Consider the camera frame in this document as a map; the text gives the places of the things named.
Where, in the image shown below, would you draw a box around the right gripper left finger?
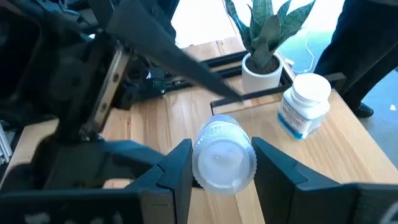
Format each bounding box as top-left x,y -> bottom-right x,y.
0,138 -> 194,224

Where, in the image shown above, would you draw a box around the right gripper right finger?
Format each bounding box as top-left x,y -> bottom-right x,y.
251,136 -> 398,224

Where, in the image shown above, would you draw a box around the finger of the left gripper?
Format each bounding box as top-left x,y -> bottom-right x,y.
104,0 -> 244,103
34,139 -> 165,190

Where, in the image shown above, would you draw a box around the translucent bottle white ribbed cap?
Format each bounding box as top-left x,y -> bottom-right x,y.
192,114 -> 258,196

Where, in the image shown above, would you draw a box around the white pill bottle blue label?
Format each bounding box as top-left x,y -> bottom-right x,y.
276,72 -> 332,141

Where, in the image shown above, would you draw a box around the snake plant in white pot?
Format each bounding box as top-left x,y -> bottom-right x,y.
223,0 -> 317,94

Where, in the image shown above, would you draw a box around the person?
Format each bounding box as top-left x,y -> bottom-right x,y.
313,0 -> 398,119

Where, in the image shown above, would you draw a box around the black aluminium table frame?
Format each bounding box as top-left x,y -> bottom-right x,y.
167,50 -> 296,93

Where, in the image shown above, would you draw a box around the wooden shelf black metal frame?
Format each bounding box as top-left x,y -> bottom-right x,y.
186,72 -> 398,224

